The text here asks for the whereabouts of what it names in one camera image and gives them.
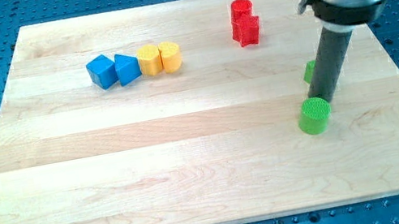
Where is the green star block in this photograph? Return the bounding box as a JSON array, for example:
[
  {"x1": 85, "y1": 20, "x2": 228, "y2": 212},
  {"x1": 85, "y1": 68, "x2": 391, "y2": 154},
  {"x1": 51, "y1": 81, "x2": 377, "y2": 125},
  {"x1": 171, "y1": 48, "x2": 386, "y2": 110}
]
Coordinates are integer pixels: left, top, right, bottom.
[{"x1": 303, "y1": 60, "x2": 316, "y2": 84}]

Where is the red star block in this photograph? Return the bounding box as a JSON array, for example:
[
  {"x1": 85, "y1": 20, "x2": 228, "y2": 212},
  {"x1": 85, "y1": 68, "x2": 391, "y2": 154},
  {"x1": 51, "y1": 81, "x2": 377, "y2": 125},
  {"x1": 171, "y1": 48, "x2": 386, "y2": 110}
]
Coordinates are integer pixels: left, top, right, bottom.
[{"x1": 232, "y1": 14, "x2": 260, "y2": 48}]

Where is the yellow cylinder block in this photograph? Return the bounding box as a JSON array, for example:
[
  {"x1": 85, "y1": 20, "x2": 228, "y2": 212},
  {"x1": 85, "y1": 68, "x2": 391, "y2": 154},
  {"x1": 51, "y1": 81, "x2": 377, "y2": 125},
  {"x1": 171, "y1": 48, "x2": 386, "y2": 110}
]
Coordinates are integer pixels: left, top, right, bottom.
[{"x1": 157, "y1": 41, "x2": 182, "y2": 73}]

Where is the yellow heart block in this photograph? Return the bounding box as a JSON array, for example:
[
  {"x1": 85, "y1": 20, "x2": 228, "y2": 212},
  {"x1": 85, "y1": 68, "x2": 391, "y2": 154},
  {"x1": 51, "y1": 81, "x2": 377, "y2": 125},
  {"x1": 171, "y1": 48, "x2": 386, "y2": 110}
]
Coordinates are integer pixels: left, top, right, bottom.
[{"x1": 136, "y1": 45, "x2": 163, "y2": 76}]

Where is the wooden board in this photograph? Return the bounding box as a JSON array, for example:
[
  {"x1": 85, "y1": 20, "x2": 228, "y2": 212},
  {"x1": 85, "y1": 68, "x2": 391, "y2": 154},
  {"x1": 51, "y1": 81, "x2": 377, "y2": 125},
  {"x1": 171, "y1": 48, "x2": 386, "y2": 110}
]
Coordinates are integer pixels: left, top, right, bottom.
[{"x1": 0, "y1": 0, "x2": 399, "y2": 224}]

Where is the blue triangle block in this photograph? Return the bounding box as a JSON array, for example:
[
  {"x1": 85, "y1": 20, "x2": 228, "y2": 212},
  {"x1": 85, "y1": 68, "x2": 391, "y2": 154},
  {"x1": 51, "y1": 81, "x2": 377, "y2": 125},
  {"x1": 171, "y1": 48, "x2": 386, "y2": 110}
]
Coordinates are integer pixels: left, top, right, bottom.
[{"x1": 114, "y1": 54, "x2": 142, "y2": 87}]

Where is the blue cube block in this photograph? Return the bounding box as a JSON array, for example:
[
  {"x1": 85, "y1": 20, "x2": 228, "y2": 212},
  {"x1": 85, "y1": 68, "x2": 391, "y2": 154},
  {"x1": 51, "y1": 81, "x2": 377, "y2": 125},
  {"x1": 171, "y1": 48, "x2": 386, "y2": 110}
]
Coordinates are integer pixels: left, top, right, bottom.
[{"x1": 86, "y1": 55, "x2": 118, "y2": 90}]

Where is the red cylinder block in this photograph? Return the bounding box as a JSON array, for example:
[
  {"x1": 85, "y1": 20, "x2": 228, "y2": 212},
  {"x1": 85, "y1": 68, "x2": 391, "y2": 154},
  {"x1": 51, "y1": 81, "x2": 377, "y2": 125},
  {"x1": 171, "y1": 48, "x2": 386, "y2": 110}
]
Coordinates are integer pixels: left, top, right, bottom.
[{"x1": 230, "y1": 0, "x2": 253, "y2": 22}]

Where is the green cylinder block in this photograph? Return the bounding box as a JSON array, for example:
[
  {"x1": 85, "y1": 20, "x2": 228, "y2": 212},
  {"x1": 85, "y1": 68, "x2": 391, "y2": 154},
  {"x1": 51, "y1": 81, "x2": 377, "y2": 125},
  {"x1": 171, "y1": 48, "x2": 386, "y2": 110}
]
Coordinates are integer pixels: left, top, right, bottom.
[{"x1": 298, "y1": 97, "x2": 332, "y2": 135}]

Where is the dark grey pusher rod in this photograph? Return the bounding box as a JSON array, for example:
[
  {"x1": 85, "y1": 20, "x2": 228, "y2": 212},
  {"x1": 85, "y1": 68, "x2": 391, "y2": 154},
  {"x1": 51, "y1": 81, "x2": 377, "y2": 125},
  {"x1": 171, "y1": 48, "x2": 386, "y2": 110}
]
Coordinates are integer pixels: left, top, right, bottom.
[{"x1": 307, "y1": 28, "x2": 353, "y2": 102}]

